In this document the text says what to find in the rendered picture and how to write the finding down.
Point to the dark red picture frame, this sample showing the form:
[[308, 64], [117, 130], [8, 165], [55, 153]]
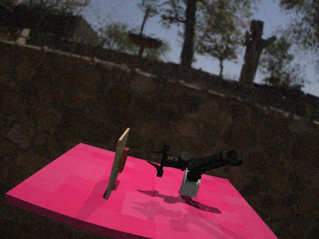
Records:
[[123, 160]]

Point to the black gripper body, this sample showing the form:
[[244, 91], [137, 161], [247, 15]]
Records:
[[167, 161]]

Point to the tan flat board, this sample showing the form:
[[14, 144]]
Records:
[[114, 174]]

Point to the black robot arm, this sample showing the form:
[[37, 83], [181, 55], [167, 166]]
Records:
[[197, 166]]

